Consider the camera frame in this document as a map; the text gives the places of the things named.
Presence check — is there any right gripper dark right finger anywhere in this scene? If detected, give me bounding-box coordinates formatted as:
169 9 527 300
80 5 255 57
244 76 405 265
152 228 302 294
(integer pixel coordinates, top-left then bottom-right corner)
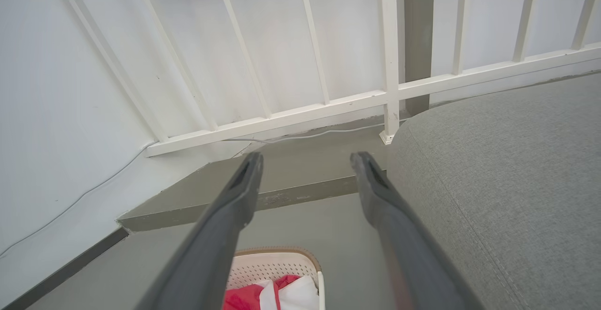
350 151 485 310

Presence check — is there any black baseboard strip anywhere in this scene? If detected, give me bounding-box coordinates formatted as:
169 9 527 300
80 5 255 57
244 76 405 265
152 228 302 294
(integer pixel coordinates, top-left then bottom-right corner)
0 227 129 310

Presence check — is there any white metal railing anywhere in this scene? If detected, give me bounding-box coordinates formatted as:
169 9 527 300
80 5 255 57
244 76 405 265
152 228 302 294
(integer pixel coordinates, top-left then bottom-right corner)
51 0 601 157

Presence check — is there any white perforated laundry basket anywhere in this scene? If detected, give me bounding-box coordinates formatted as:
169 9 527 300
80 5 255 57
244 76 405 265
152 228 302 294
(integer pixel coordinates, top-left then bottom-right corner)
227 247 326 310

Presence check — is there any thin grey cable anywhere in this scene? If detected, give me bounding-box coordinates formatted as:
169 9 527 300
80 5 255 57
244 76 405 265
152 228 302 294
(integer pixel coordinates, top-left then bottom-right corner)
0 120 409 258

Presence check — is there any grey fabric sofa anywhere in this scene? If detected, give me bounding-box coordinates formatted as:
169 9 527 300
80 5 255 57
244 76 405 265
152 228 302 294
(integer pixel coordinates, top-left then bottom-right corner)
386 73 601 310

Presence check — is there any white garment with red stripes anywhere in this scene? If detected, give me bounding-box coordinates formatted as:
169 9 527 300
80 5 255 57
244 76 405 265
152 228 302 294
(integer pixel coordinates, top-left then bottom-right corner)
256 276 320 310

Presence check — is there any red garment with white trim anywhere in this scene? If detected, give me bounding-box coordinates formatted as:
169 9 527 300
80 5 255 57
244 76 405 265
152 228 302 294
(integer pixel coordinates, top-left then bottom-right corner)
222 275 301 310

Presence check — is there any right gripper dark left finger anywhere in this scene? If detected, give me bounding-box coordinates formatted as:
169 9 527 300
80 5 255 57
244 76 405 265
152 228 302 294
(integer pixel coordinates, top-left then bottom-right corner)
135 151 264 310

